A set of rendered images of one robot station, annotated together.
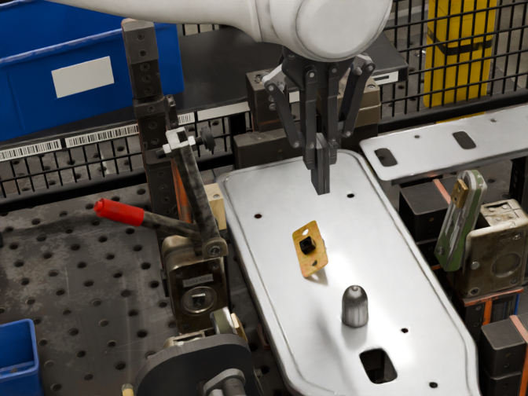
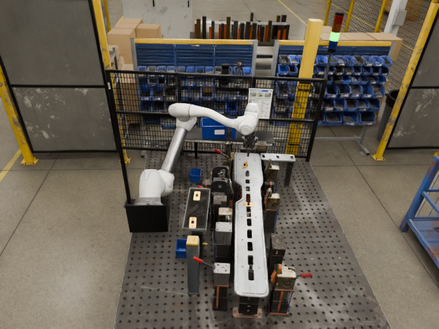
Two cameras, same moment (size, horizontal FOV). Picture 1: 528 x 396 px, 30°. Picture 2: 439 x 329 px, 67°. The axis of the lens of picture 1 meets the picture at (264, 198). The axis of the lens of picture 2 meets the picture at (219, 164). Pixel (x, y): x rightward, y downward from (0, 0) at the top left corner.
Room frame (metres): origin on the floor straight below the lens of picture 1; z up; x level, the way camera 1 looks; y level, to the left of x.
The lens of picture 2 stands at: (-1.27, -0.39, 2.58)
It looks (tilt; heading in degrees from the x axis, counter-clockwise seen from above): 35 degrees down; 14
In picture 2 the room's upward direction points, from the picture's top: 2 degrees clockwise
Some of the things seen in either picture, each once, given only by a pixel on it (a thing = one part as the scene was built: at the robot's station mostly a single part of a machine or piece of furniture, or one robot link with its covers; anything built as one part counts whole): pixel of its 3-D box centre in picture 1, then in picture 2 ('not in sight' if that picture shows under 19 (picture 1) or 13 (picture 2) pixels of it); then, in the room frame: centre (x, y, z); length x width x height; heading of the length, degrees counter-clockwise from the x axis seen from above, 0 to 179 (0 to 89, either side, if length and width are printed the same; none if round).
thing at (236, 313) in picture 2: not in sight; (249, 299); (-0.14, -0.31, 0.84); 0.18 x 0.06 x 0.29; 103
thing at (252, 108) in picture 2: not in sight; (251, 113); (0.91, -0.07, 1.47); 0.13 x 0.11 x 0.16; 0
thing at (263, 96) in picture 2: not in sight; (259, 103); (1.49, -0.04, 1.30); 0.23 x 0.02 x 0.31; 103
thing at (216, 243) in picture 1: (214, 247); not in sight; (0.87, 0.06, 1.06); 0.03 x 0.01 x 0.03; 103
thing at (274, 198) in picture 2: not in sight; (270, 213); (0.57, -0.33, 0.87); 0.12 x 0.09 x 0.35; 103
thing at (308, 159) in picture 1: (301, 150); not in sight; (0.92, -0.05, 1.16); 0.03 x 0.01 x 0.05; 103
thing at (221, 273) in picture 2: not in sight; (220, 287); (-0.14, -0.14, 0.88); 0.11 x 0.10 x 0.36; 103
